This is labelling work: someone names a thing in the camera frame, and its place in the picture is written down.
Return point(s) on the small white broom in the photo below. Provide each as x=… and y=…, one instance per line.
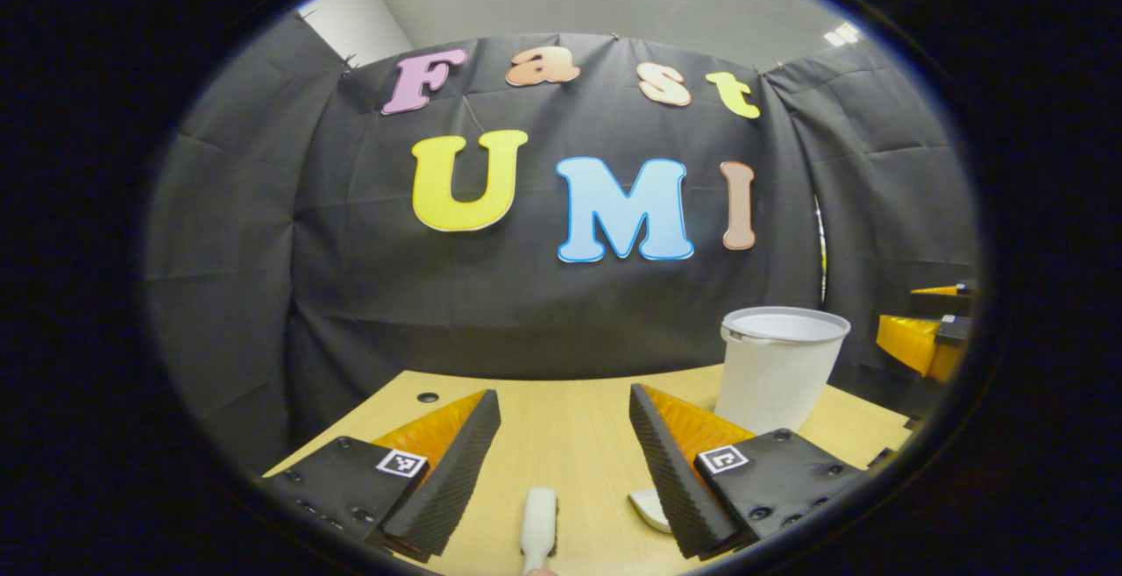
x=536, y=523

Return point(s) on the ceiling light panel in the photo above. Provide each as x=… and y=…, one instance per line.
x=842, y=33

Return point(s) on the grey plastic dustpan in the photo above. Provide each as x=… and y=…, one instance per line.
x=647, y=510

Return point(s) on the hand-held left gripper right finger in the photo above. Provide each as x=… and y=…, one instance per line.
x=671, y=480

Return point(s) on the white ribbed garbage bin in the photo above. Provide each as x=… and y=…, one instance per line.
x=776, y=383

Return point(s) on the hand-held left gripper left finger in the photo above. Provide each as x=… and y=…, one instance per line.
x=451, y=480

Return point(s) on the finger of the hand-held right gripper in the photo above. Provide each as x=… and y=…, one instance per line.
x=942, y=304
x=907, y=339

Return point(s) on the wooden desktop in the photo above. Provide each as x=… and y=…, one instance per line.
x=561, y=436

